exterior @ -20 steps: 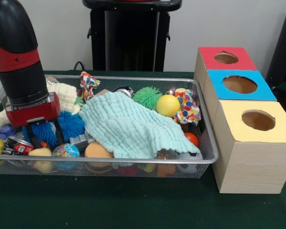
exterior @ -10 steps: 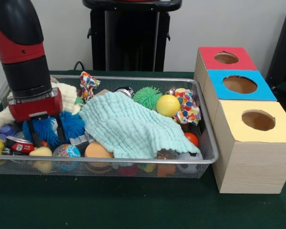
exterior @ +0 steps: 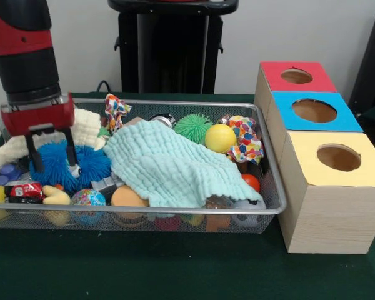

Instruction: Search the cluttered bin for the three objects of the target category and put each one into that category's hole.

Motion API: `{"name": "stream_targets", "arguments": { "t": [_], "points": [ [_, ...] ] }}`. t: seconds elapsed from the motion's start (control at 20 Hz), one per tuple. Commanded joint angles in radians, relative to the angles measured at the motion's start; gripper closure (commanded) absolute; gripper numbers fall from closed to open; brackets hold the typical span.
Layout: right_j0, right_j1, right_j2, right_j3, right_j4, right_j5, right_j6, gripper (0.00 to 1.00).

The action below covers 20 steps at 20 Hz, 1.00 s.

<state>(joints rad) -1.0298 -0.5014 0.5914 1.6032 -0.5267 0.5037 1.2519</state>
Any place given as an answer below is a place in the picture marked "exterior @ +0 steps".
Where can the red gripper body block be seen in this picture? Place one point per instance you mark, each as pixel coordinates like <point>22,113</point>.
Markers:
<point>40,120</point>

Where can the globe print ball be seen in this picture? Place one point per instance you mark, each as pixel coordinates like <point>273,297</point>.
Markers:
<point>87,197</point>

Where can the large multicoloured patterned cloth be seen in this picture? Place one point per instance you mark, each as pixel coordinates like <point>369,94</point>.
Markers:
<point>247,140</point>

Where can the wooden box with three holes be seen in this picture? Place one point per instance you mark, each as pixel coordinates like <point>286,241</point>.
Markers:
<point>331,218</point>

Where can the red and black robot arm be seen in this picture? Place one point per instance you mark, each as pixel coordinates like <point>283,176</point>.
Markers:
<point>25,62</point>

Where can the yellow plush toy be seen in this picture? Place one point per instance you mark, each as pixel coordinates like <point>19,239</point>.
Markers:
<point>56,197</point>

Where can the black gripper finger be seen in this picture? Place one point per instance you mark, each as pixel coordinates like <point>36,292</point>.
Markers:
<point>71,150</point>
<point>36,156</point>

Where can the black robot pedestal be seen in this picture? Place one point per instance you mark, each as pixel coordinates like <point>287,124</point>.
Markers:
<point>175,47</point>

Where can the blue spiky toy with eyes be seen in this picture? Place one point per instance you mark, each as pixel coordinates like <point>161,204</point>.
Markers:
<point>56,165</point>

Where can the purple bumpy toy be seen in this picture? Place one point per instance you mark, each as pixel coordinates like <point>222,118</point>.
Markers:
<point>7,171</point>

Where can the dark green table cloth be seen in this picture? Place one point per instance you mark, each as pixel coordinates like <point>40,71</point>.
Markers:
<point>175,265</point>

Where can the cream waffle cloth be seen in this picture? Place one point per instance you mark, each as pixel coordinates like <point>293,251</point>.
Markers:
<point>86,125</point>

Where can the red soda can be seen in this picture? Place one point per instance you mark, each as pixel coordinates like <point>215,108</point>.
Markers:
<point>25,191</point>

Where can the orange foam ball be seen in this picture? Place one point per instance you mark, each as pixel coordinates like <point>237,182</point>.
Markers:
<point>126,197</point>

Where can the mint green waffle cloth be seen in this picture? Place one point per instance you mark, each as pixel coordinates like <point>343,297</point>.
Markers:
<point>162,162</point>

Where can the small knotted multicoloured cloth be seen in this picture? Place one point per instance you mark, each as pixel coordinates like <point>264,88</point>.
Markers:
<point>114,112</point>

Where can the green spiky ball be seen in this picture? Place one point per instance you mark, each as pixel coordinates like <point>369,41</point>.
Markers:
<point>192,126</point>

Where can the smooth yellow ball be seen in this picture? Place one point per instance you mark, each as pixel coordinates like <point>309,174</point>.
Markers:
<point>220,137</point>

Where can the small red ball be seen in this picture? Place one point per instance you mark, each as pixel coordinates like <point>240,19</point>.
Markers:
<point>251,182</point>

